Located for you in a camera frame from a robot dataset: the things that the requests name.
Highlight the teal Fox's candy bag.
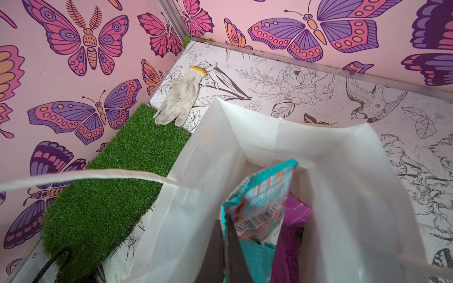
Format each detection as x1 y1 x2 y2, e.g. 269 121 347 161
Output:
219 159 298 283

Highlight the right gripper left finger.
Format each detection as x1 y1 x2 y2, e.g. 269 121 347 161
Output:
194 219 225 283

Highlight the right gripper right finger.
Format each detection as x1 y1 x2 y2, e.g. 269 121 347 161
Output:
224 215 254 283

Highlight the white knit work glove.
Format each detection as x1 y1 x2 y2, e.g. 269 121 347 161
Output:
153 66 206 127

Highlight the green artificial grass mat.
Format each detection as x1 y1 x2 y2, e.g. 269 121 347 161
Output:
41 104 191 283

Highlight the white paper gift bag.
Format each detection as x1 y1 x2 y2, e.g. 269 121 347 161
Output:
1 100 453 283

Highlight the purple grape candy bag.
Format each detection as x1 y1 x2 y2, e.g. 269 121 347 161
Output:
270 193 312 283

